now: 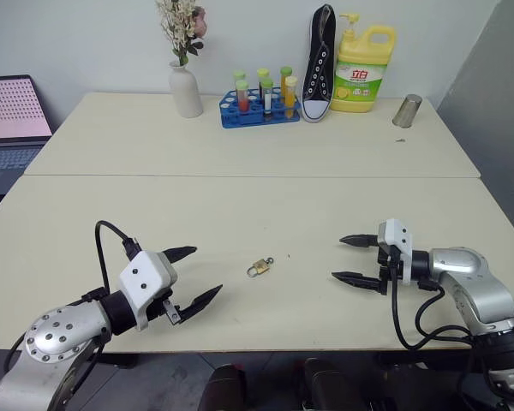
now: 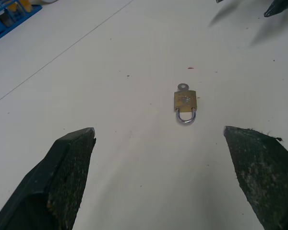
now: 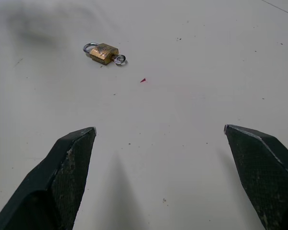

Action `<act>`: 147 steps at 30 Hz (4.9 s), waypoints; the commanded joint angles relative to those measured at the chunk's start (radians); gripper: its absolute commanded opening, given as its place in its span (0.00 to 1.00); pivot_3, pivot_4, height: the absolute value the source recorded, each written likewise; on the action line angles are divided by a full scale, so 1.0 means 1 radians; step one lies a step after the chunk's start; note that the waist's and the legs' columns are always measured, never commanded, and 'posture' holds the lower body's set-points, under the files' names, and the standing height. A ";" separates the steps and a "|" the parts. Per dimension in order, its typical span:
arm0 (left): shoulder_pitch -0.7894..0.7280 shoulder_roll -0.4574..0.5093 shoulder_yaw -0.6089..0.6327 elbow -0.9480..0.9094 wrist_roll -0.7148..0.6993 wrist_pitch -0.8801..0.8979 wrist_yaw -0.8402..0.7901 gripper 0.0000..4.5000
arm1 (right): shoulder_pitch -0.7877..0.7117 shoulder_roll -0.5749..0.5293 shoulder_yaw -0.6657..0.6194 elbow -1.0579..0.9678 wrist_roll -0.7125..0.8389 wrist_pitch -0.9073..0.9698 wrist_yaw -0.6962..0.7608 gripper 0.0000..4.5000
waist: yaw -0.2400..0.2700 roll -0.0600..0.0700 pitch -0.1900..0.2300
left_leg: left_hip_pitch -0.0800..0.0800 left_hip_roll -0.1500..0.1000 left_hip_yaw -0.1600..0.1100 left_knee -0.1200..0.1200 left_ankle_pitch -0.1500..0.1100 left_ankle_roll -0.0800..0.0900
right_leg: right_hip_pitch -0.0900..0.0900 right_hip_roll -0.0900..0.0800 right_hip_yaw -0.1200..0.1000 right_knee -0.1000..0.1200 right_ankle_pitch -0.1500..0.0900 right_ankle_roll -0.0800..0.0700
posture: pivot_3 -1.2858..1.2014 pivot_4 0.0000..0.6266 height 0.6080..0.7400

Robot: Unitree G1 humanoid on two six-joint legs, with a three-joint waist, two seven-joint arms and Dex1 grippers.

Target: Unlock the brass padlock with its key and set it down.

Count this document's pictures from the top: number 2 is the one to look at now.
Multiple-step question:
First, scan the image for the blue plastic rack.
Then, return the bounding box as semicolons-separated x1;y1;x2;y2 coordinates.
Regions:
0;0;43;46

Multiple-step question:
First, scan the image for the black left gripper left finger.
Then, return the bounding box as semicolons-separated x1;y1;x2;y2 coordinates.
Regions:
0;127;97;230

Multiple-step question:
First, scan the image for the brass padlock with steel shackle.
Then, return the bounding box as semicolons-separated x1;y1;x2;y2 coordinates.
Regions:
174;90;198;125

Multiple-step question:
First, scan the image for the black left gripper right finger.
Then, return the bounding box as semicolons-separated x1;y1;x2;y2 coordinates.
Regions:
223;125;288;230

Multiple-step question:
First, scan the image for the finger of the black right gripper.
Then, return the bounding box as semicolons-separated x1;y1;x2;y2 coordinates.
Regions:
264;0;288;18

